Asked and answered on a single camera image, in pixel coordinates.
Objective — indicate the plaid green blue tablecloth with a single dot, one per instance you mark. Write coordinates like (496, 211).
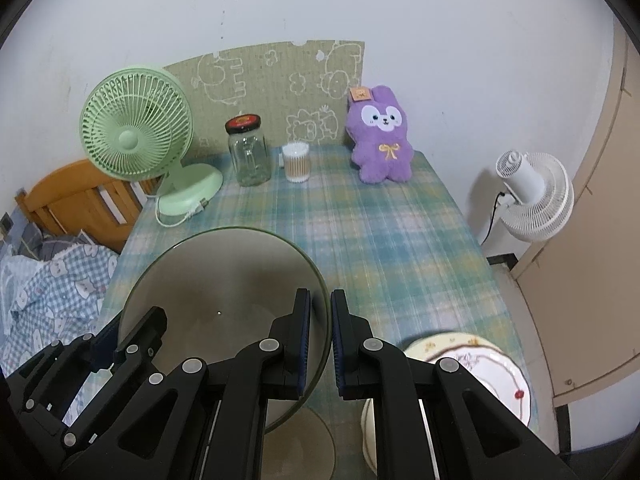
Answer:
(403, 253)

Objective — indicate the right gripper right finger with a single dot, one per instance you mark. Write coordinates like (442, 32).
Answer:
(367, 367)

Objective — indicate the white plate red floral trim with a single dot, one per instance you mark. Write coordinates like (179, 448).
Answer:
(478, 406)

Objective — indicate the white standing fan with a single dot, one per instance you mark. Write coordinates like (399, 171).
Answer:
(538, 199)

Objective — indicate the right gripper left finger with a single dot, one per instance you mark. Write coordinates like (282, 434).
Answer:
(274, 368)

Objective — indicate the glass jar black lid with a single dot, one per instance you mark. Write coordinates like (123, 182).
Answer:
(248, 149)

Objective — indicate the checkered bear pattern blanket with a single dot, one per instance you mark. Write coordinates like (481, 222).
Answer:
(55, 300)

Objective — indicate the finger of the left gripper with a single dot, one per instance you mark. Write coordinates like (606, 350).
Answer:
(103, 346)
(145, 338)

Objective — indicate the green animal pattern mat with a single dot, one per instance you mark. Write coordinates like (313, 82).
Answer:
(299, 89)

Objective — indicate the wooden chair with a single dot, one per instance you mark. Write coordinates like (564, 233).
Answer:
(80, 198)

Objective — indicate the beige door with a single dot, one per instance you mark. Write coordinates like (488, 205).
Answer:
(582, 286)

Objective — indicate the leaf pattern ceramic bowl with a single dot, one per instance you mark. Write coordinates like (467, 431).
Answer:
(221, 290)

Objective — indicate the purple plush bunny toy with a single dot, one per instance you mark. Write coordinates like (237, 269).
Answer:
(378, 126)

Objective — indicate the cotton swab container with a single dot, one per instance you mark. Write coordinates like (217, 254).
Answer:
(296, 161)

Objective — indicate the green desk fan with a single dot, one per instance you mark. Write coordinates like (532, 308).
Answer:
(137, 125)

